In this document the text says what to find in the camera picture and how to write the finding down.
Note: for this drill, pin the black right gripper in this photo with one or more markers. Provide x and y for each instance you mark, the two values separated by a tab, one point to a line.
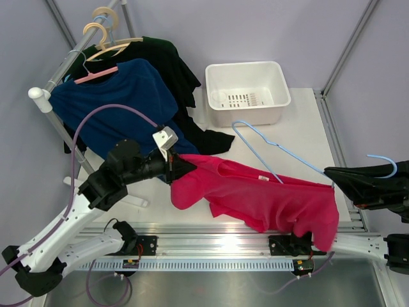
359	182

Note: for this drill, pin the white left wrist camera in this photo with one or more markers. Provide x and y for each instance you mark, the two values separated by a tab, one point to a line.
165	139

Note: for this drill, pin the black t shirt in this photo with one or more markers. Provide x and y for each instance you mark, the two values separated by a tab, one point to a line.
181	82

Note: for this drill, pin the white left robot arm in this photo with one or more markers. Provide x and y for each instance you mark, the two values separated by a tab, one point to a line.
43	262

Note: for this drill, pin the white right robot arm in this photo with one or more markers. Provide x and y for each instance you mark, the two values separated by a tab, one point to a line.
391	250

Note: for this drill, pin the white plastic basket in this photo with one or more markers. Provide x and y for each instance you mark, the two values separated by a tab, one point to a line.
255	92

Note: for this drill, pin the light blue hanger rear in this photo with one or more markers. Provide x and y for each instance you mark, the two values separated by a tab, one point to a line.
108	29

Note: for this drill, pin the pink t shirt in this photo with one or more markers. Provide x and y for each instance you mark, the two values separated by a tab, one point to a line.
262	201

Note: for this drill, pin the pink plastic hanger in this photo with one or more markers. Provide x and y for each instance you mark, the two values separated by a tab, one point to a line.
90	75

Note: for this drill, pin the beige wooden hanger front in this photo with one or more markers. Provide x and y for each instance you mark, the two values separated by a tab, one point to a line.
103	47

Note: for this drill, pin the dark green t shirt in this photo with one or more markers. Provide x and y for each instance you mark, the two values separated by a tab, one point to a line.
135	49

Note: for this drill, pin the beige wooden hanger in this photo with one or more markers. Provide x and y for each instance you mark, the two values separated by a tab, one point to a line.
113	16
103	47

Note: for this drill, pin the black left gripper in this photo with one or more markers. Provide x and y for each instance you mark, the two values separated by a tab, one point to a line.
176	167

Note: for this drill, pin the blue t shirt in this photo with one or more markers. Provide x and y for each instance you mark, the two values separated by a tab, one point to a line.
135	101

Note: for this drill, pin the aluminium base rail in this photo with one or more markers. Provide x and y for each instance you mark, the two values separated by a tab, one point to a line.
226	240

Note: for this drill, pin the beige wooden hanger rear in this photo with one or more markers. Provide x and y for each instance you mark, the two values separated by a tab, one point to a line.
113	16

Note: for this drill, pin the white slotted cable duct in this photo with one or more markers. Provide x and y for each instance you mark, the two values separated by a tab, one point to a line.
194	265

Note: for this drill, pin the silver clothes rack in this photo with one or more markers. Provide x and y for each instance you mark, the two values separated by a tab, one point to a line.
40	96

